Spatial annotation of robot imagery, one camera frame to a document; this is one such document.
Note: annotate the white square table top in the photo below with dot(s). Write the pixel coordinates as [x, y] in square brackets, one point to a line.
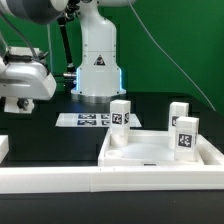
[145, 148]

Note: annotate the white U-shaped fence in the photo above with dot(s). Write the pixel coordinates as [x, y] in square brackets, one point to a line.
[209, 175]

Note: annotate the white sheet with tags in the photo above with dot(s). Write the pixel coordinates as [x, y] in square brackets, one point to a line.
[83, 120]

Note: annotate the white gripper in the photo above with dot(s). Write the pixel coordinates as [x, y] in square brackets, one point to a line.
[27, 80]

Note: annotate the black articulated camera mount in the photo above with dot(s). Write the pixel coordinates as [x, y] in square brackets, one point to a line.
[68, 16]

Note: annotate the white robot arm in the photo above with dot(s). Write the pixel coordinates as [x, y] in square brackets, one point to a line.
[98, 74]

